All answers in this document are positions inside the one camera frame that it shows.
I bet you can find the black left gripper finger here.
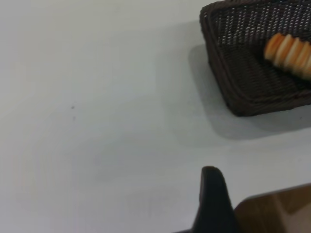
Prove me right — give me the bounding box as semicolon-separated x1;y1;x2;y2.
191;166;241;233

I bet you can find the dark brown wicker basket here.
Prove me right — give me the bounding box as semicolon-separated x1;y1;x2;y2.
199;0;311;117

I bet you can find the striped orange bread roll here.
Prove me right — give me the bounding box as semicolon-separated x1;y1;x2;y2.
264;33;311;81

